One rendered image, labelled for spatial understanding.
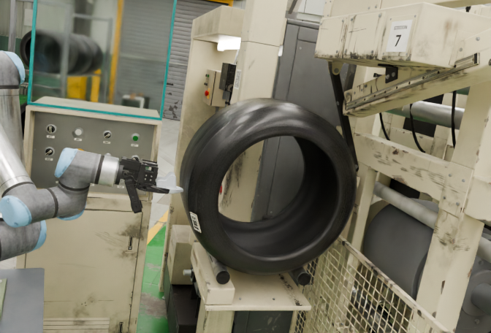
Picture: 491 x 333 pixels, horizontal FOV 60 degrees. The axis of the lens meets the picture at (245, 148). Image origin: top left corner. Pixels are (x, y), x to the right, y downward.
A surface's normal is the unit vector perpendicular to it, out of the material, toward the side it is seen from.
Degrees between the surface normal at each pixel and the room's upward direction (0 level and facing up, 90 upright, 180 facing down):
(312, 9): 90
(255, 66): 90
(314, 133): 80
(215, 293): 90
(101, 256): 90
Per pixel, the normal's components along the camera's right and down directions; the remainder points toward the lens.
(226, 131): -0.26, -0.40
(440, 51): 0.25, 0.22
